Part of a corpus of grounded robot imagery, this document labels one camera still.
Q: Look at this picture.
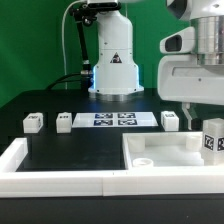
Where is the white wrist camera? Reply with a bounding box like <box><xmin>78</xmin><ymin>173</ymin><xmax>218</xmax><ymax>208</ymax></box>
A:
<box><xmin>160</xmin><ymin>26</ymin><xmax>196</xmax><ymax>54</ymax></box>

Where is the white U-shaped fence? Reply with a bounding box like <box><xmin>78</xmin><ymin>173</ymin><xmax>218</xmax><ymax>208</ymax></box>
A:
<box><xmin>0</xmin><ymin>138</ymin><xmax>224</xmax><ymax>198</ymax></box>

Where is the black cable bundle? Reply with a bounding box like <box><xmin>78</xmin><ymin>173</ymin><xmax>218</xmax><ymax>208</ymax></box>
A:
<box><xmin>45</xmin><ymin>6</ymin><xmax>93</xmax><ymax>92</ymax></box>

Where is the white marker sheet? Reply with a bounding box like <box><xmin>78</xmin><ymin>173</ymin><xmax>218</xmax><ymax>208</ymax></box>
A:
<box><xmin>72</xmin><ymin>112</ymin><xmax>158</xmax><ymax>128</ymax></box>

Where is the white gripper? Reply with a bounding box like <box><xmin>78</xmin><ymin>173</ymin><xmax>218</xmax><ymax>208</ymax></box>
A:
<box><xmin>157</xmin><ymin>55</ymin><xmax>224</xmax><ymax>130</ymax></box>

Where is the white square tabletop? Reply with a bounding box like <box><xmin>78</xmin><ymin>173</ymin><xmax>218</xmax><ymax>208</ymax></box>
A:
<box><xmin>123</xmin><ymin>132</ymin><xmax>224</xmax><ymax>170</ymax></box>

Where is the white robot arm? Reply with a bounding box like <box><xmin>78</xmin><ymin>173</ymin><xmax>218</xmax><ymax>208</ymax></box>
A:
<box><xmin>69</xmin><ymin>0</ymin><xmax>224</xmax><ymax>109</ymax></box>

